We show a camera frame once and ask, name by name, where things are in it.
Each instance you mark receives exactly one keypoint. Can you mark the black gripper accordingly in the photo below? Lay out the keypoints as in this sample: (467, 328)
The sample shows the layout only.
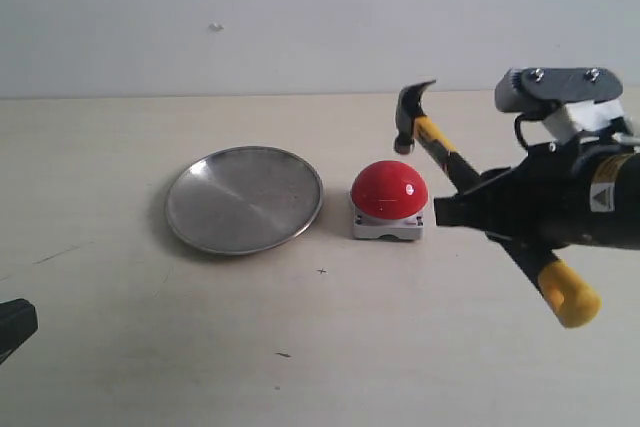
(542, 200)

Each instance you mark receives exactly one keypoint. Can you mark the black and yellow claw hammer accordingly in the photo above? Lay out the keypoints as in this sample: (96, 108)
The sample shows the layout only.
(573, 301)

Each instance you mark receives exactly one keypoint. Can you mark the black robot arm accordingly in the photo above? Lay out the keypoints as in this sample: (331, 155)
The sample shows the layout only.
(615, 192)

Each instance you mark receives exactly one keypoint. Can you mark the red dome push button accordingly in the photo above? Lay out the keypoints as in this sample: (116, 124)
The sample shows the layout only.
(388, 198)

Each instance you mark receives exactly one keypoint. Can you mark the round stainless steel plate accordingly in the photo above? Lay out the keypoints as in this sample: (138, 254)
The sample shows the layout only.
(243, 200)

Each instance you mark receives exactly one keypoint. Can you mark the black gripper at left edge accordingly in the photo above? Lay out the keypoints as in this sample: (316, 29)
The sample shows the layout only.
(18, 322)

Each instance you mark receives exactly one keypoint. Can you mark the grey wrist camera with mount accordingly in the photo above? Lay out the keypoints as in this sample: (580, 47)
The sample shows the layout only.
(569, 102)

